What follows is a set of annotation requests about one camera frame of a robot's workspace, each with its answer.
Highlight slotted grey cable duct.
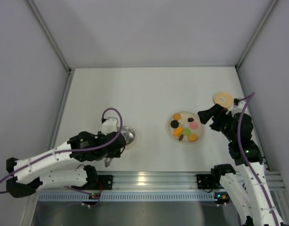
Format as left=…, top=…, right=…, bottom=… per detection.
left=38, top=192, right=217, bottom=202

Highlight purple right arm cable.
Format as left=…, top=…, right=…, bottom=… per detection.
left=233, top=92, right=281, bottom=226

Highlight steel-lined beige lunch box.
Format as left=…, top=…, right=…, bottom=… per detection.
left=121, top=126, right=136, bottom=150

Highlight left aluminium frame post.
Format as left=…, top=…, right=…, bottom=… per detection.
left=24, top=0, right=72, bottom=73

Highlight aluminium frame post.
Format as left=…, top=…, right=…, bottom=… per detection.
left=24, top=0, right=72, bottom=73
left=235, top=0, right=280, bottom=72

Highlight green round cookie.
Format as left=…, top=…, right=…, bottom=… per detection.
left=182, top=128, right=191, bottom=136

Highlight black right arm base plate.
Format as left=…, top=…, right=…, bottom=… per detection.
left=196, top=174, right=222, bottom=191

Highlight beige lunch box lid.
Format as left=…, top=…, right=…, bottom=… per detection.
left=213, top=92, right=234, bottom=109

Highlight beige round plate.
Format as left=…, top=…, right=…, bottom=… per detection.
left=166, top=111, right=204, bottom=144

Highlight metal serving tongs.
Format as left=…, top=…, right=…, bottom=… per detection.
left=104, top=158, right=113, bottom=168

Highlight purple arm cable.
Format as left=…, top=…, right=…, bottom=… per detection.
left=0, top=107, right=124, bottom=208
left=233, top=92, right=281, bottom=226

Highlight aluminium front rail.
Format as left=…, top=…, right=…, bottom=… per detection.
left=28, top=171, right=286, bottom=193

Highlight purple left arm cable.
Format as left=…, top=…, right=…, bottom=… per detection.
left=0, top=107, right=124, bottom=208

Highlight orange fish-shaped cookie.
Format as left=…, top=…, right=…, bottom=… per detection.
left=173, top=127, right=183, bottom=137

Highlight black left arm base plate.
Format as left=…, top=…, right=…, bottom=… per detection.
left=98, top=175, right=114, bottom=190

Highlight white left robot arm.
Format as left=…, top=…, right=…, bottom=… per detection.
left=6, top=131, right=126, bottom=198

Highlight yellow round biscuit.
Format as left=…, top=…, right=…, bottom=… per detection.
left=188, top=133, right=198, bottom=142

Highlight right aluminium frame post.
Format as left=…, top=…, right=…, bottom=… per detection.
left=235, top=0, right=280, bottom=72

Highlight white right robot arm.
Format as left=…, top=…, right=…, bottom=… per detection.
left=198, top=104, right=285, bottom=226

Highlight pink round cookie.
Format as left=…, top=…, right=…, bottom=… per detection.
left=189, top=121, right=198, bottom=130

